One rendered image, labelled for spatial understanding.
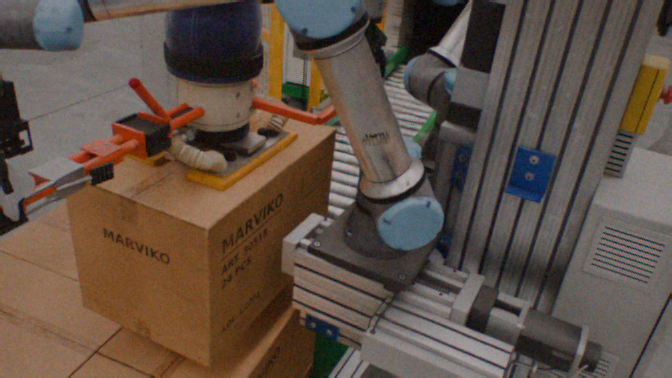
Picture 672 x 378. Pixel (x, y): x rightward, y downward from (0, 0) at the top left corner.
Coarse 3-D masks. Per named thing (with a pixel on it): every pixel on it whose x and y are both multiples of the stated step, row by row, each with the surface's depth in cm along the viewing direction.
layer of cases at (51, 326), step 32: (32, 224) 200; (64, 224) 202; (0, 256) 184; (32, 256) 186; (64, 256) 187; (0, 288) 172; (32, 288) 173; (64, 288) 174; (288, 288) 184; (0, 320) 161; (32, 320) 162; (64, 320) 163; (96, 320) 164; (256, 320) 171; (288, 320) 172; (0, 352) 151; (32, 352) 152; (64, 352) 153; (96, 352) 155; (128, 352) 156; (160, 352) 157; (224, 352) 159; (256, 352) 160; (288, 352) 181
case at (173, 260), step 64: (256, 128) 159; (320, 128) 163; (128, 192) 125; (192, 192) 128; (256, 192) 132; (320, 192) 168; (128, 256) 132; (192, 256) 122; (256, 256) 142; (128, 320) 143; (192, 320) 132
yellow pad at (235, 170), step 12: (264, 132) 147; (288, 132) 154; (264, 144) 146; (276, 144) 148; (288, 144) 152; (228, 156) 136; (240, 156) 139; (252, 156) 140; (264, 156) 142; (228, 168) 134; (240, 168) 135; (252, 168) 138; (192, 180) 132; (204, 180) 130; (216, 180) 130; (228, 180) 130
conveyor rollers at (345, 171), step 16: (384, 80) 360; (400, 80) 364; (400, 96) 340; (400, 112) 317; (416, 112) 321; (336, 128) 293; (400, 128) 300; (416, 128) 305; (336, 144) 276; (336, 160) 267; (352, 160) 265; (336, 176) 250; (352, 176) 250; (336, 192) 242; (352, 192) 240; (336, 208) 227
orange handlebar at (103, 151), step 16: (176, 112) 131; (192, 112) 131; (272, 112) 139; (288, 112) 137; (304, 112) 137; (320, 112) 138; (176, 128) 126; (96, 144) 113; (112, 144) 113; (128, 144) 115; (80, 160) 109; (96, 160) 108; (112, 160) 111; (32, 176) 101; (48, 192) 99
